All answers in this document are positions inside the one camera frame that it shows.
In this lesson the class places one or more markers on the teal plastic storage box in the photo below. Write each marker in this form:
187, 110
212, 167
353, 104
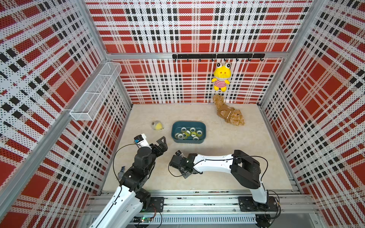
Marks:
177, 126

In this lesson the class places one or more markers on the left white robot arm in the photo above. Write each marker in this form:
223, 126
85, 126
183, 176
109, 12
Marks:
130, 198

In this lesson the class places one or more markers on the black hook rail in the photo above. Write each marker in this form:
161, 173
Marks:
248, 56

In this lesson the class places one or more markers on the small yellow grey ball toy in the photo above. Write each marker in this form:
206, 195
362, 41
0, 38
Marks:
157, 125

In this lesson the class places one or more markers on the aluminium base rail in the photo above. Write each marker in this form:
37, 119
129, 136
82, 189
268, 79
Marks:
188, 209

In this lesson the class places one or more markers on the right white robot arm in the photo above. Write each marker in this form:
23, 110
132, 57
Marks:
244, 168

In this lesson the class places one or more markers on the brown teddy bear plush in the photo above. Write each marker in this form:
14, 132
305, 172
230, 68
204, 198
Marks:
229, 114

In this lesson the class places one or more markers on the yellow tape roll nine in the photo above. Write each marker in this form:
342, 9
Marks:
199, 133

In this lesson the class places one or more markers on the yellow frog plush toy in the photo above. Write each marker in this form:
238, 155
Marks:
221, 74

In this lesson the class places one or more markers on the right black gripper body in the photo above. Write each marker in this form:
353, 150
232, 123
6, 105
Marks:
184, 175

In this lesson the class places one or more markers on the white wire mesh basket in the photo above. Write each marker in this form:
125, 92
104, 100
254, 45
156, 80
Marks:
88, 106

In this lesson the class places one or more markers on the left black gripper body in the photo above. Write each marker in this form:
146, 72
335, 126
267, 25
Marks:
156, 152

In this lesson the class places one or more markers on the green circuit board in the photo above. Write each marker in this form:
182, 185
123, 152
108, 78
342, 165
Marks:
140, 220

